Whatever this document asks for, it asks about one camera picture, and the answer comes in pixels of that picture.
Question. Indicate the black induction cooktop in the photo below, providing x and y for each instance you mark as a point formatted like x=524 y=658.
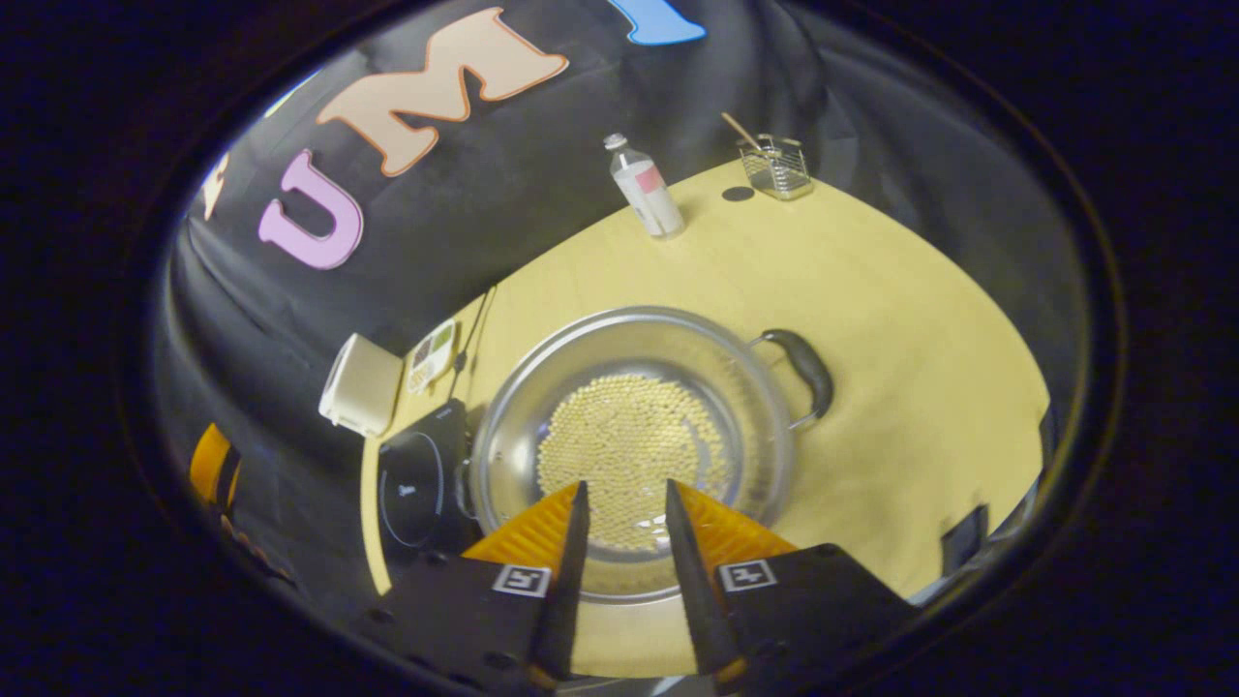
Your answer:
x=416 y=484

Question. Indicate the white divided bean dish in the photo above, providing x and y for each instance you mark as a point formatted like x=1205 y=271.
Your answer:
x=431 y=353

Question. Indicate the pile of yellow soybeans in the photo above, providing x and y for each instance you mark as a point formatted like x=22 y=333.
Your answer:
x=629 y=445

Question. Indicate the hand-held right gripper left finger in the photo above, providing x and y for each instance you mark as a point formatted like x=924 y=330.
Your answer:
x=569 y=581

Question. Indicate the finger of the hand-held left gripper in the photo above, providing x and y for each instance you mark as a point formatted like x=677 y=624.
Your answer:
x=208 y=465

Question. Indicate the clear glass cup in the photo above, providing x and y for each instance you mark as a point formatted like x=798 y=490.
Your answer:
x=779 y=169

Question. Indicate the clear plastic bottle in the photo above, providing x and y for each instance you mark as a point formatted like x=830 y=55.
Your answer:
x=649 y=194

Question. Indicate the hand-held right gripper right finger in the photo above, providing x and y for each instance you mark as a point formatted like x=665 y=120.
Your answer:
x=699 y=600

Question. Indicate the small black round disc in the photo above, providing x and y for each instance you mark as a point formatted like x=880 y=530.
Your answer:
x=738 y=194

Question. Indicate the wooden stick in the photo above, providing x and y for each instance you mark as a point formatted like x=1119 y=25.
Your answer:
x=740 y=131

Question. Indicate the white toaster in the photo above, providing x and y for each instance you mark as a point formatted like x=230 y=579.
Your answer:
x=363 y=387

